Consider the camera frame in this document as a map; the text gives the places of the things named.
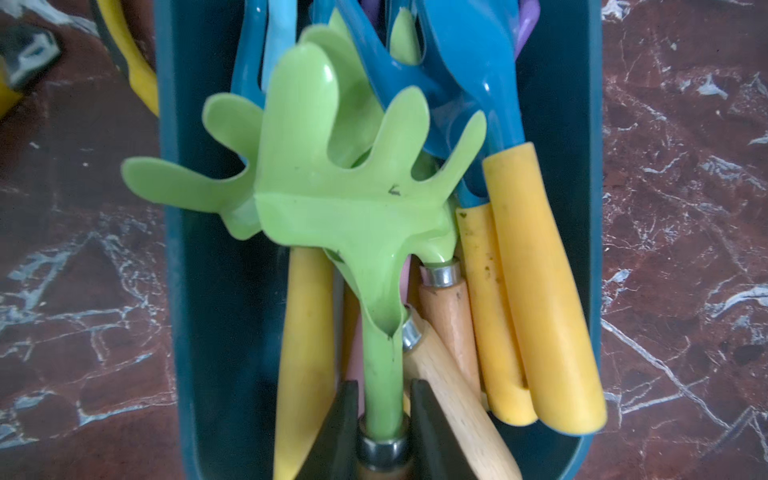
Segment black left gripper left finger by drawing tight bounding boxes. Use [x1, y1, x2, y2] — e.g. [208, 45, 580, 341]
[296, 380, 359, 480]

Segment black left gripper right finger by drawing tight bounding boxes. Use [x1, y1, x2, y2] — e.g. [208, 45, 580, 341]
[410, 379, 477, 480]

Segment blue fork yellow handle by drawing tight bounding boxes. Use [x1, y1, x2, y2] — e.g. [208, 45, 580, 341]
[417, 1, 607, 436]
[338, 1, 538, 427]

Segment blue rake yellow handle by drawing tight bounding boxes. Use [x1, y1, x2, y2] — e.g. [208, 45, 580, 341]
[230, 0, 337, 480]

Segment green rake wooden handle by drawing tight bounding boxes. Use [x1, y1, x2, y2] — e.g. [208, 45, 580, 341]
[255, 43, 487, 479]
[121, 25, 520, 479]

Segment light blue fork white handle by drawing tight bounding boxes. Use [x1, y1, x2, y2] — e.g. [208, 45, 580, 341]
[261, 0, 298, 92]

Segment teal plastic storage box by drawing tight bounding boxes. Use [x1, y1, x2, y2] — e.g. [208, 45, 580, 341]
[154, 1, 602, 479]

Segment yellow black pliers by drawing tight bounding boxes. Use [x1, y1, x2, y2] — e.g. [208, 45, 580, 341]
[1, 1, 159, 116]

